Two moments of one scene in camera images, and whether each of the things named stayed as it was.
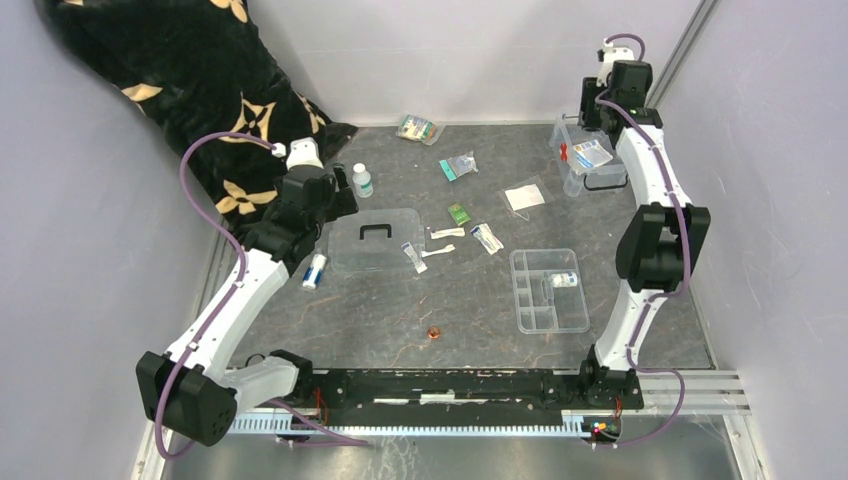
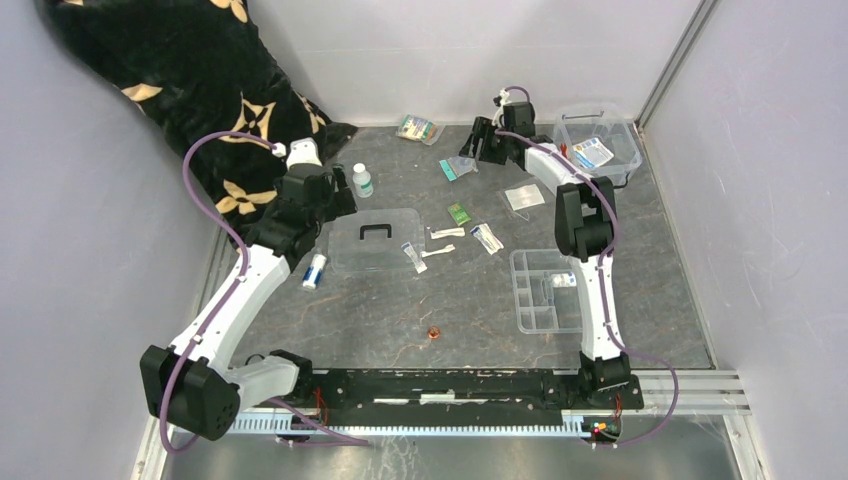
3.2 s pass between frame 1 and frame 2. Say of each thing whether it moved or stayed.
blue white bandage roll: stayed
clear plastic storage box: stayed
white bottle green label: stayed
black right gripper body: moved
